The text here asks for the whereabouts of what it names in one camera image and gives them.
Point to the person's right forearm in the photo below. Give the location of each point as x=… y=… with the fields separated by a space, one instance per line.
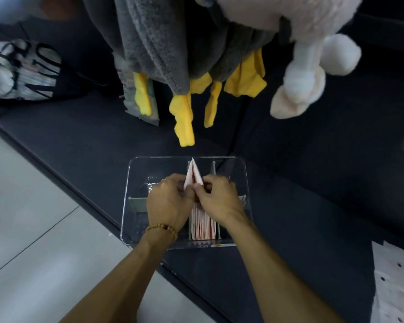
x=279 y=279

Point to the person's right hand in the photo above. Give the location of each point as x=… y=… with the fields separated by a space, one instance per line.
x=222 y=201

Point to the stack of polka dot bags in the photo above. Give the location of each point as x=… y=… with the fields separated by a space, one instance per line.
x=394 y=285

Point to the zebra striped bag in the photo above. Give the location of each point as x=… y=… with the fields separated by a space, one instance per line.
x=20 y=70

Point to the person's left forearm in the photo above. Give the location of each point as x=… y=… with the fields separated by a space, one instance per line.
x=121 y=282

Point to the dark blue sofa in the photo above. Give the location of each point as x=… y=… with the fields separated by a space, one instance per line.
x=87 y=147

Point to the pink plush toy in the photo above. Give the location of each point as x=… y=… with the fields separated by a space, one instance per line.
x=296 y=77

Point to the blue plush toy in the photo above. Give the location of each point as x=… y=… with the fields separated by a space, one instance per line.
x=6 y=8

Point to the person's left hand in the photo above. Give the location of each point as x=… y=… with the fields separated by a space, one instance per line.
x=166 y=205

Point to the clear plastic organizer box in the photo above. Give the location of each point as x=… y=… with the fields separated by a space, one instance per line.
x=138 y=171

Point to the grey plush toy yellow feet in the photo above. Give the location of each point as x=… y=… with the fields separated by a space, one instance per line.
x=161 y=30

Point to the white dotted packaging bag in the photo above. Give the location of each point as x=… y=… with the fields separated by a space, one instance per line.
x=192 y=173

